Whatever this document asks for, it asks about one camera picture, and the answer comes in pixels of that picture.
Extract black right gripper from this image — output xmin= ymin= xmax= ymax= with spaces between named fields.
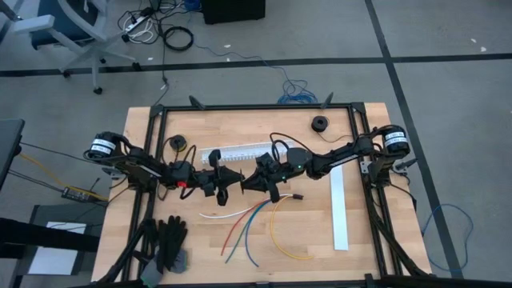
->
xmin=241 ymin=153 xmax=293 ymax=203

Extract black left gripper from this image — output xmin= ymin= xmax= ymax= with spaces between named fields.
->
xmin=187 ymin=149 xmax=246 ymax=207

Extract bundle of coloured wires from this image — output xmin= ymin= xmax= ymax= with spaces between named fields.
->
xmin=224 ymin=198 xmax=278 ymax=265

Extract black work glove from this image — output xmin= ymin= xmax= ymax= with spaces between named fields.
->
xmin=156 ymin=214 xmax=190 ymax=275
xmin=139 ymin=218 xmax=166 ymax=288

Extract white raceway cover strip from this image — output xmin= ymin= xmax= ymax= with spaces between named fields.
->
xmin=329 ymin=165 xmax=350 ymax=252

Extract small black electronics box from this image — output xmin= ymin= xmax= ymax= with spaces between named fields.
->
xmin=60 ymin=186 xmax=100 ymax=204

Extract black computer case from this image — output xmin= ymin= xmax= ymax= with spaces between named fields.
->
xmin=201 ymin=0 xmax=266 ymax=26

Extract white power strip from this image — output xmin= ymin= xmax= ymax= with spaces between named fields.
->
xmin=123 ymin=14 xmax=150 ymax=34

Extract white paper sheet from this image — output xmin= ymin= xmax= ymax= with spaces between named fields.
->
xmin=27 ymin=221 xmax=87 ymax=276

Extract grey cabinet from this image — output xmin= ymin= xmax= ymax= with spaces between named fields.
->
xmin=15 ymin=203 xmax=110 ymax=288

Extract black flat crossbar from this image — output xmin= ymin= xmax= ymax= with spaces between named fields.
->
xmin=0 ymin=218 xmax=101 ymax=259

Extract black side desk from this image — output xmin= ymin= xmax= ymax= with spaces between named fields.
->
xmin=0 ymin=118 xmax=26 ymax=193

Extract grey office chair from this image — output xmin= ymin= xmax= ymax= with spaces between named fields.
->
xmin=0 ymin=0 xmax=142 ymax=96

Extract white slotted cable raceway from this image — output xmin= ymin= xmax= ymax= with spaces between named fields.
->
xmin=198 ymin=139 xmax=295 ymax=166

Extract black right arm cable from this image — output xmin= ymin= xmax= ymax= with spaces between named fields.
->
xmin=269 ymin=131 xmax=306 ymax=162

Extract yellow wire spool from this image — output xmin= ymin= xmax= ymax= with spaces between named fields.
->
xmin=169 ymin=134 xmax=189 ymax=153

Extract black aluminium frame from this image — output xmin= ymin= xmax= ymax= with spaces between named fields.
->
xmin=95 ymin=91 xmax=435 ymax=288

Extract blue floor cable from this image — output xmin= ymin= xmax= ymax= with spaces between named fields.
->
xmin=421 ymin=202 xmax=475 ymax=274
xmin=187 ymin=0 xmax=319 ymax=106

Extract black cable coil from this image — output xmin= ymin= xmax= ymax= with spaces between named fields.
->
xmin=162 ymin=26 xmax=195 ymax=53

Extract yellow floor cable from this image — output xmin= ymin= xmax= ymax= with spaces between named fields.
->
xmin=18 ymin=153 xmax=110 ymax=202

